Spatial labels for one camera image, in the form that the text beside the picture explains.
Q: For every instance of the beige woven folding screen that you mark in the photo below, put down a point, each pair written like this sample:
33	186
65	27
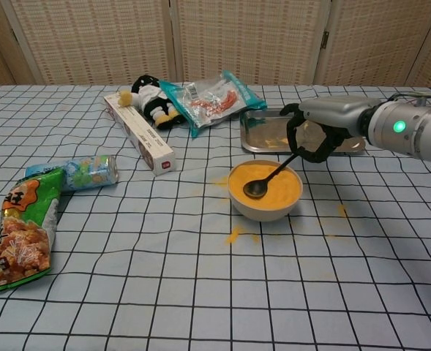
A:
90	36

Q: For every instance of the rectangular metal tray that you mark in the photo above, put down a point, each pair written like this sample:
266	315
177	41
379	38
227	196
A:
262	131

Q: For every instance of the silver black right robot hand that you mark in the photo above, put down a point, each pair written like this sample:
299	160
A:
332	113

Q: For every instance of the green snack bag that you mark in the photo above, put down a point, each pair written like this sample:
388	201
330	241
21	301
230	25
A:
21	237

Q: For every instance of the metal screen hinge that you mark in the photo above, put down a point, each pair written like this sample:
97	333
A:
325	39

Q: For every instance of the light blue wrapped packet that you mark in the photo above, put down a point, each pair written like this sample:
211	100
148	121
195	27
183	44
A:
90	172

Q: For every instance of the black white plush doll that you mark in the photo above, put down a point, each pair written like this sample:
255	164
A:
151	95

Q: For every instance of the yellow turmeric powder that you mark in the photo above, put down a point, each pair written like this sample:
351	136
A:
235	235

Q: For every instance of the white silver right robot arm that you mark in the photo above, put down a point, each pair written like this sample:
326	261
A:
420	128

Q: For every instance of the blue checked tablecloth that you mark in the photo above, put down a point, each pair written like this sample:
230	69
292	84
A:
164	274

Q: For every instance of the teal clear snack bag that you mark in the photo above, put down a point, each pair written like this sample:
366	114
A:
208	102

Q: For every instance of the white round bowl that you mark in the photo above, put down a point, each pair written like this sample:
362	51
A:
262	214

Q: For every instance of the long white cardboard box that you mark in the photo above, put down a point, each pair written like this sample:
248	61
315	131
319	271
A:
145	139

